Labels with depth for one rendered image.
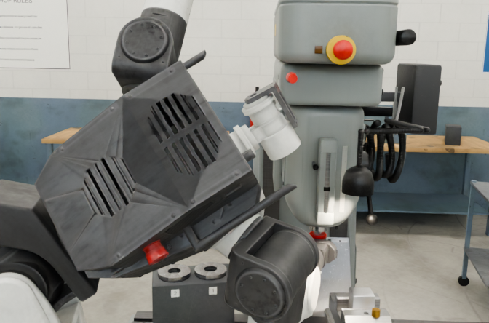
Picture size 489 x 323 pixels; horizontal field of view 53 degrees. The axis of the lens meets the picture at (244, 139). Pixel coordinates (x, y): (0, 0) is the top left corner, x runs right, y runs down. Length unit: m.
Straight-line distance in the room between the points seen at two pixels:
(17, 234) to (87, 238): 0.15
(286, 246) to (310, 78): 0.48
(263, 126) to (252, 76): 4.62
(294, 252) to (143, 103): 0.33
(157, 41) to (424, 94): 0.92
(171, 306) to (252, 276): 0.66
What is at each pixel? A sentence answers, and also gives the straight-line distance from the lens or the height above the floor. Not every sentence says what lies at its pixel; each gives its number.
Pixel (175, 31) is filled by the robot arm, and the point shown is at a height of 1.79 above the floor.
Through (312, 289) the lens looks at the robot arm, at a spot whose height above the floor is 1.24.
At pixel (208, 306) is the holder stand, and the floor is 1.08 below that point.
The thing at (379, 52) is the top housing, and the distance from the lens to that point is 1.09.
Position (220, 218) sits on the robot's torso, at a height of 1.50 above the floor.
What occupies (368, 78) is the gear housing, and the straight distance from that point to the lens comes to 1.18.
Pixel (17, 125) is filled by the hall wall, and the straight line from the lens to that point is 6.19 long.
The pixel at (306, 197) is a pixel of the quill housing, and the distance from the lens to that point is 1.24.
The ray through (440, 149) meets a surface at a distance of 5.04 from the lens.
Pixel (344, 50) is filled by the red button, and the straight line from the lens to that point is 1.02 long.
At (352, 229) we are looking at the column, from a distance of 1.81.
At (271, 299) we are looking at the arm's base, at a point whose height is 1.40.
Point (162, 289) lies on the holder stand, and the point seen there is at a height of 1.13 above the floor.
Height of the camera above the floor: 1.75
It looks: 10 degrees down
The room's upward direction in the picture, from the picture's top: 1 degrees clockwise
